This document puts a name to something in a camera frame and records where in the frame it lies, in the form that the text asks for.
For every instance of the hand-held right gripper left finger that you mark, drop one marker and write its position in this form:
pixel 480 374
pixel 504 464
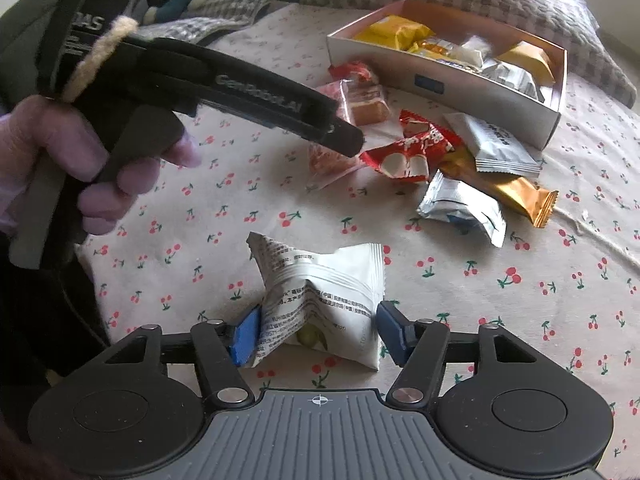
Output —
pixel 245 335

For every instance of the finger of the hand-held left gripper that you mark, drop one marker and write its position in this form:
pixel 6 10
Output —
pixel 340 137

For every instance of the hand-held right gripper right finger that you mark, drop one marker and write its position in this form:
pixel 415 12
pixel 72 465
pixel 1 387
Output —
pixel 392 332

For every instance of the clear packet of beige cakes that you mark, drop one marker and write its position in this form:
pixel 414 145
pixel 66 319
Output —
pixel 370 109

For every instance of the red foil packet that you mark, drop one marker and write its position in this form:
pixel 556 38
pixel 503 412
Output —
pixel 350 70

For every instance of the red snack packet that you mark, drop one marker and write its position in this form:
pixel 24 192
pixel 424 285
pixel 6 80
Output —
pixel 415 152

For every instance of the white packet with black text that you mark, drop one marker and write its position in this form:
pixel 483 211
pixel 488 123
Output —
pixel 320 290

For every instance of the white cardboard box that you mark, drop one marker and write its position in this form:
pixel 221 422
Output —
pixel 380 62

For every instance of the long yellow snack packet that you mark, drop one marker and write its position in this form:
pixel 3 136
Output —
pixel 395 32

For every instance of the silver packet with blue print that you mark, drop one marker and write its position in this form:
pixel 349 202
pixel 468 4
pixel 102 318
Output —
pixel 460 210

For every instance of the white packet with grey print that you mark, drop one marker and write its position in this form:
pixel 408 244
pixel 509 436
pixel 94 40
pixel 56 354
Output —
pixel 495 145

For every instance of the gold-brown snack packet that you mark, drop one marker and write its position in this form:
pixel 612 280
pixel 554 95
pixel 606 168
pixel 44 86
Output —
pixel 520 195

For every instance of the gold foil snack packet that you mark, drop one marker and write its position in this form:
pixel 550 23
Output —
pixel 530 60

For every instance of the person's left hand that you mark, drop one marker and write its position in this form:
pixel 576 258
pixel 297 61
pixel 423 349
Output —
pixel 60 135

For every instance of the cherry print cloth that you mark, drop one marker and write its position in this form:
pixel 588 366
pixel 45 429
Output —
pixel 200 240

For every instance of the grey checkered pillow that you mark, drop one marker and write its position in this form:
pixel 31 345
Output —
pixel 550 10

